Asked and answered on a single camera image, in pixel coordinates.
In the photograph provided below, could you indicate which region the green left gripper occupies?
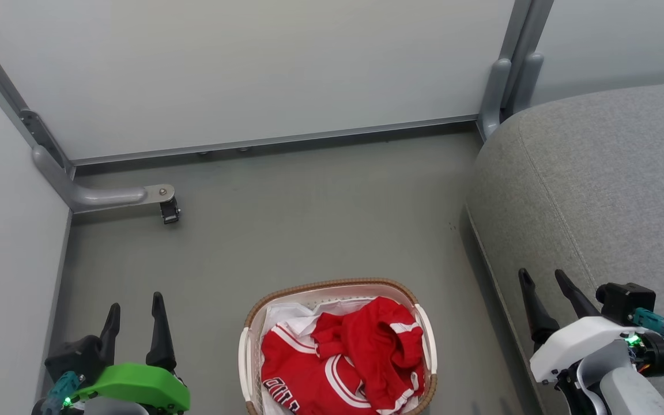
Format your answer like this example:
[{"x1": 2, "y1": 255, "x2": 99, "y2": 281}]
[{"x1": 70, "y1": 292, "x2": 191, "y2": 414}]

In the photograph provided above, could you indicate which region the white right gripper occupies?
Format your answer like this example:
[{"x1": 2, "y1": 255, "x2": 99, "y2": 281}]
[{"x1": 518, "y1": 268, "x2": 645, "y2": 384}]

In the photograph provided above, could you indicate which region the grey fabric sofa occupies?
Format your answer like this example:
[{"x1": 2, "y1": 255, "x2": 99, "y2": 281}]
[{"x1": 465, "y1": 80, "x2": 664, "y2": 415}]

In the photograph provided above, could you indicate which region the black caster wheel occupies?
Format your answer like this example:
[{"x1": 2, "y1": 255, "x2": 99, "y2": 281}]
[{"x1": 160, "y1": 198, "x2": 182, "y2": 225}]

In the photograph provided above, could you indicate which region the white cloth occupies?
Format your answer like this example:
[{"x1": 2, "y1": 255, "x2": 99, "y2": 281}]
[{"x1": 261, "y1": 299, "x2": 374, "y2": 343}]

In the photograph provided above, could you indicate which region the red jersey white lettering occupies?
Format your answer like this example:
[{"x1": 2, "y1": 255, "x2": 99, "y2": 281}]
[{"x1": 260, "y1": 323, "x2": 380, "y2": 415}]

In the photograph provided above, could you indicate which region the crumpled red garment white trim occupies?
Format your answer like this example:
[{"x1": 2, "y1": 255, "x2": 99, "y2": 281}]
[{"x1": 311, "y1": 296, "x2": 427, "y2": 415}]

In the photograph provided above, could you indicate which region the white laundry basket wicker rim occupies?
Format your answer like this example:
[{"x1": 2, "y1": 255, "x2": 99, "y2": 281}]
[{"x1": 238, "y1": 278, "x2": 439, "y2": 415}]

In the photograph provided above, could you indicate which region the grey partition foot bracket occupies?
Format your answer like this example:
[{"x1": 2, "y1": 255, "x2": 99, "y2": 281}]
[{"x1": 32, "y1": 145, "x2": 176, "y2": 213}]

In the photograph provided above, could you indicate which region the grey double partition post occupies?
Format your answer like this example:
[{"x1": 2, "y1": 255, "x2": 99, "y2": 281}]
[{"x1": 477, "y1": 0, "x2": 556, "y2": 141}]

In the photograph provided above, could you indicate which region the grey partition bottom rail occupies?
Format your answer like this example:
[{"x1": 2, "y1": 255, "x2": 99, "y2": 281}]
[{"x1": 69, "y1": 114, "x2": 479, "y2": 168}]

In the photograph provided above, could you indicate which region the grey partition corner post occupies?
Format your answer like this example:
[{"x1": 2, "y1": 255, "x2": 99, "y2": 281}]
[{"x1": 0, "y1": 10, "x2": 74, "y2": 176}]

